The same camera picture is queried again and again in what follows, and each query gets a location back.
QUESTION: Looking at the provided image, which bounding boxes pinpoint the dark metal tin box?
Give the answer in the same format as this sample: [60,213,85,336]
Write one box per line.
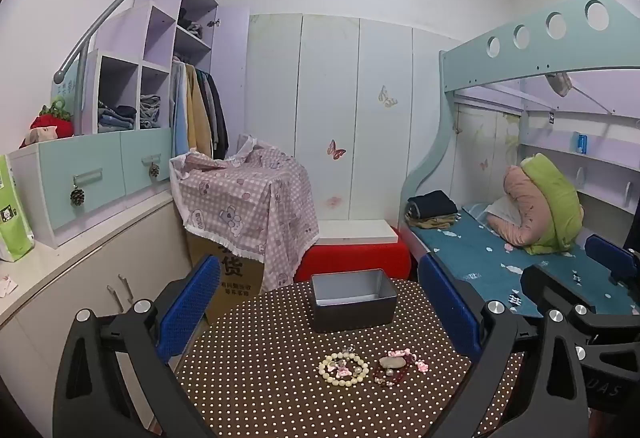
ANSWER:
[310,268,398,333]

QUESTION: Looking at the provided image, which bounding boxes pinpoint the pink checked cloth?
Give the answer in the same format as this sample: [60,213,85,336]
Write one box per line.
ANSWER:
[169,134,321,291]

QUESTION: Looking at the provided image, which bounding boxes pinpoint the white low cabinet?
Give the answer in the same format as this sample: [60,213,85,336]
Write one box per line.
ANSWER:
[0,190,201,438]

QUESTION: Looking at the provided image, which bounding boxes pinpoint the red strawberry plush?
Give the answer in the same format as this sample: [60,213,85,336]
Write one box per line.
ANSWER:
[30,99,75,138]

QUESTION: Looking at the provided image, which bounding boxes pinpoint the green quilt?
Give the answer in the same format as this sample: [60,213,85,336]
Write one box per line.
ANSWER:
[520,153,585,254]

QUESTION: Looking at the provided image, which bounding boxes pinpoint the red ottoman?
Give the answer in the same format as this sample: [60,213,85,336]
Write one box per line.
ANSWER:
[294,227,413,284]

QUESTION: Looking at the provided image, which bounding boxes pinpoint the dark red bead bracelet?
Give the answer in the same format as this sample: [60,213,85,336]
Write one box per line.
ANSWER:
[371,355,418,388]

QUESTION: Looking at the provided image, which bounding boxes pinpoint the grey cloth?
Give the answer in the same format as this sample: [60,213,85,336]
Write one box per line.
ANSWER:
[545,72,573,98]

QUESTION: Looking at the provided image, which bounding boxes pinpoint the white wardrobe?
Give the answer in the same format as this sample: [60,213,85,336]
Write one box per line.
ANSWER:
[247,13,461,224]

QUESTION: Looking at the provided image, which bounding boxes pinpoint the teal bunk bed frame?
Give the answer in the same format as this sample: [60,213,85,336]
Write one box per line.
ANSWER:
[400,0,640,319]

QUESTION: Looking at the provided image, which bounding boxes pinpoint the dark clothes pile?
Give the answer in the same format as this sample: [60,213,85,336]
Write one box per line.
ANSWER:
[177,8,203,39]

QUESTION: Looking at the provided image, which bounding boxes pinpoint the white board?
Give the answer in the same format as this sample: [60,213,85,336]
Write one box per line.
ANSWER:
[312,219,398,246]

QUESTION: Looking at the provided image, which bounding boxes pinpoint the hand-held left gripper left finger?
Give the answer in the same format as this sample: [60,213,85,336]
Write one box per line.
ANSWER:
[52,254,222,438]

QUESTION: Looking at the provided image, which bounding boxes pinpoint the pink pillow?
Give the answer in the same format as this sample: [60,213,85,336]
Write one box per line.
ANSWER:
[487,165,551,246]

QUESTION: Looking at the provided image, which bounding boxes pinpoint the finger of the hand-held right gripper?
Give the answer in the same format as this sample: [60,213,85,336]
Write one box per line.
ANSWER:
[520,264,640,345]
[584,233,640,311]

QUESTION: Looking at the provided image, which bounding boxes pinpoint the cream bead bracelet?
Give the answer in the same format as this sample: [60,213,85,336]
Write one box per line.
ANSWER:
[317,352,370,386]

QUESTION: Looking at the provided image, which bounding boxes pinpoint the cardboard box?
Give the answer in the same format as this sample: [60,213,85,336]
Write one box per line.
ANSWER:
[186,218,266,326]

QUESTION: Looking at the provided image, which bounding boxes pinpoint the tan hanging coat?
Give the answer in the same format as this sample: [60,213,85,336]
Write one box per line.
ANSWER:
[185,65,213,156]

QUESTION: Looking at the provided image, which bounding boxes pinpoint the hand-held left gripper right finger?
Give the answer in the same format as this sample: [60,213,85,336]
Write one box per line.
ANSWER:
[418,255,596,438]

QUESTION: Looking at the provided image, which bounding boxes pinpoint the folded tan clothes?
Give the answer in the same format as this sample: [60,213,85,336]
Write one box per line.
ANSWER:
[405,213,461,230]

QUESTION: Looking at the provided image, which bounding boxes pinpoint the green paper bag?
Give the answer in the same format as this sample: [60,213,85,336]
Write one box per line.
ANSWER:
[0,154,36,263]

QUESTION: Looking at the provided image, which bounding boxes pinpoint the light blue hanging shirt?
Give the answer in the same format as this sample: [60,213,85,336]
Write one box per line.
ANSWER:
[170,60,191,156]

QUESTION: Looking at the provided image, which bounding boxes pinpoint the grey metal handrail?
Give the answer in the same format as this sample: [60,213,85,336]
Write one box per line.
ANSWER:
[54,0,228,84]

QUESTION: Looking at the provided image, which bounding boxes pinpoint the teal drawer cabinet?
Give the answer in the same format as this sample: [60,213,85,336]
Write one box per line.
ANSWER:
[7,125,176,249]

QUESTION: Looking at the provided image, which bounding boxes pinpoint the white pillow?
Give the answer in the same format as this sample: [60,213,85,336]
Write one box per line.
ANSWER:
[487,195,521,224]

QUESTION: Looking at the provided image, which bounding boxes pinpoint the blue printed bed sheet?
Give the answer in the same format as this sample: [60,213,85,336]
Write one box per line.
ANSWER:
[412,203,640,319]

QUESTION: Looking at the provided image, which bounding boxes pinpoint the folded dark clothes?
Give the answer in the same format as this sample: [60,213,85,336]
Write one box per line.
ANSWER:
[406,190,458,219]

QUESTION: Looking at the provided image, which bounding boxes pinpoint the folded jeans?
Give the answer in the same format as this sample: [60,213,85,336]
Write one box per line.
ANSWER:
[97,104,137,133]
[139,94,162,129]

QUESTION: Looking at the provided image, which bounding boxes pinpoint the purple shelf cabinet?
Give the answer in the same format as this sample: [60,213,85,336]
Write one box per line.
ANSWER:
[75,0,251,159]

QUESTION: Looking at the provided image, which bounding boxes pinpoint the dark hanging jacket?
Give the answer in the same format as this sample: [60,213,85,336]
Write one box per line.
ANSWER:
[202,70,230,159]

